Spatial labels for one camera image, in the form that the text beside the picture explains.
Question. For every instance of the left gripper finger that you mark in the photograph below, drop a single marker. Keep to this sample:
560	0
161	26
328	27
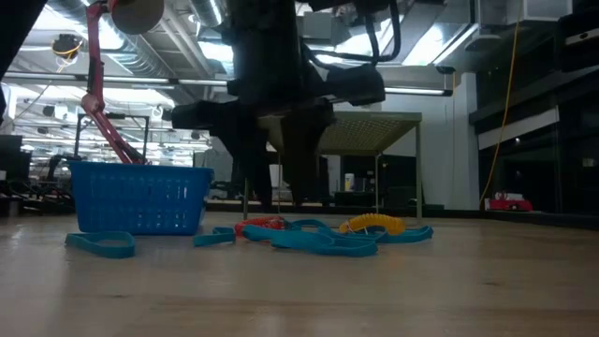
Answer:
255	159
304	154

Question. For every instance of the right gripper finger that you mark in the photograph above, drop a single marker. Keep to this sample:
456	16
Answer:
580	56

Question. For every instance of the red coil wristband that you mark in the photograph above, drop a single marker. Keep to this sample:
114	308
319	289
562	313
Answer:
259	223

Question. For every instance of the yellow coil wristband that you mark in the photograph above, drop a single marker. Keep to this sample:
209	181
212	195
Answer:
374	220

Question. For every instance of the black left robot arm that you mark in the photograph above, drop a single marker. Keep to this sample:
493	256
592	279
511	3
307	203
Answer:
262	28

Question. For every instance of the red desk lamp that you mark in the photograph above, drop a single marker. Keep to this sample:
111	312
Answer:
96	84

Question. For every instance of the white cylinder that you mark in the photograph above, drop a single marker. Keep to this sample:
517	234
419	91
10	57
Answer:
276	175

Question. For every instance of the white bottle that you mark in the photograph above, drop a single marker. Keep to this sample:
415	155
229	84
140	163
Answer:
349	182

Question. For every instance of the white ceiling vent unit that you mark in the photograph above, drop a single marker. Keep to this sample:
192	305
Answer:
524	11

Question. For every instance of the blue plastic basket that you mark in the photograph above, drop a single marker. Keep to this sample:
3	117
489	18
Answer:
140	201

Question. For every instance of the long ceiling light bar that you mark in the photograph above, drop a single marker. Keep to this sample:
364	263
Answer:
416	91

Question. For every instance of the red toy box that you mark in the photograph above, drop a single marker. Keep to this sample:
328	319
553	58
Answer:
510	205

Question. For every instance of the black monitor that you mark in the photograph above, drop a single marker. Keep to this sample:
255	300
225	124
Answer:
11	159

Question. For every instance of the silver ventilation duct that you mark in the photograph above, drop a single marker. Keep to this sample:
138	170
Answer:
208	11

